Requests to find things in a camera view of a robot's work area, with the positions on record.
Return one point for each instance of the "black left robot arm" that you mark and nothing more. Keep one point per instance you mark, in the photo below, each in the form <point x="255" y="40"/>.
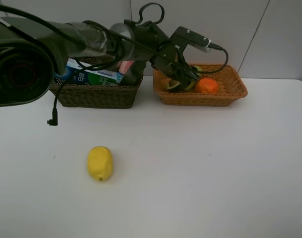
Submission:
<point x="31" y="54"/>

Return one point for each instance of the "halved avocado with pit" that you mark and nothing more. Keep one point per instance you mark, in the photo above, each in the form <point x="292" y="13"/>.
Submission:
<point x="173" y="86"/>

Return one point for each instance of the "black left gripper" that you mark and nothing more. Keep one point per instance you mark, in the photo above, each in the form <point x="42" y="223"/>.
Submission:
<point x="172" y="63"/>

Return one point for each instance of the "pink bottle white cap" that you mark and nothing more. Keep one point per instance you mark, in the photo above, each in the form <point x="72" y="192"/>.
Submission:
<point x="124" y="66"/>

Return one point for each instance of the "black square pump bottle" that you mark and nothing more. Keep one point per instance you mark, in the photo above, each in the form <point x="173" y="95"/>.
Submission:
<point x="134" y="74"/>

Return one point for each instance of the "orange tangerine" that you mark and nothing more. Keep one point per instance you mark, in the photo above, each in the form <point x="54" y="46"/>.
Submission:
<point x="207" y="85"/>

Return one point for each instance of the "yellow lemon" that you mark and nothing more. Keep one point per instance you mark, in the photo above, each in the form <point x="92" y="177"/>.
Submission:
<point x="100" y="163"/>

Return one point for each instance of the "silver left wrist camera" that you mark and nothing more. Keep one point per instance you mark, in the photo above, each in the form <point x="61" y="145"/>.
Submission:
<point x="182" y="37"/>

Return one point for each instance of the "dark brown wicker basket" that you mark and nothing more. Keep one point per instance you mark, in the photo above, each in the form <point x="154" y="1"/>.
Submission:
<point x="94" y="96"/>

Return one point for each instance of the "blue green toothpaste box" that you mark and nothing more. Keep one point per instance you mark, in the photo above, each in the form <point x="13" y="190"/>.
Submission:
<point x="87" y="77"/>

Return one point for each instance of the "green red pear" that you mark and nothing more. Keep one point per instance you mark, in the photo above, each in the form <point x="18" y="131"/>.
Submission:
<point x="190" y="79"/>

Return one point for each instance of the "orange wicker basket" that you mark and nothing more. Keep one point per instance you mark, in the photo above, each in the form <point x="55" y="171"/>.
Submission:
<point x="231" y="88"/>

